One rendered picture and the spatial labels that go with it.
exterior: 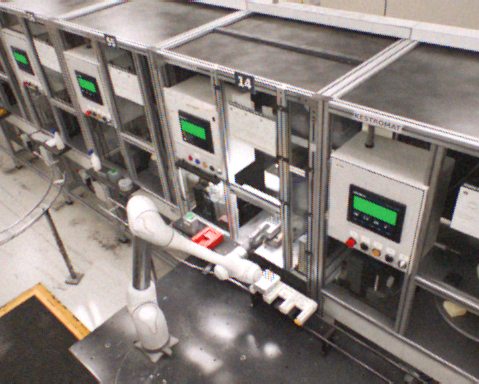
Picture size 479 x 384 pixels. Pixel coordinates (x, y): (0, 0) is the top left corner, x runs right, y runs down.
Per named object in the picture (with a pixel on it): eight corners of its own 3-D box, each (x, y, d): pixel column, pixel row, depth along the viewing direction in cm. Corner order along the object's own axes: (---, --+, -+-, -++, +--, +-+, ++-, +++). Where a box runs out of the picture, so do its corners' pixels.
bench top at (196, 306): (70, 352, 263) (68, 348, 261) (204, 249, 322) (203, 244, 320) (276, 575, 177) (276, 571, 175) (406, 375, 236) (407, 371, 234)
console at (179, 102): (173, 159, 282) (159, 89, 255) (206, 139, 298) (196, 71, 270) (221, 183, 258) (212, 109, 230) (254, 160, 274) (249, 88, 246)
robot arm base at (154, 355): (158, 368, 246) (157, 362, 242) (133, 345, 258) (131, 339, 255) (184, 345, 256) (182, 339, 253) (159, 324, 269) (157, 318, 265)
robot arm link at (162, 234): (177, 233, 220) (168, 217, 230) (148, 219, 208) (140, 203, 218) (161, 253, 222) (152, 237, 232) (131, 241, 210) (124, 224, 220)
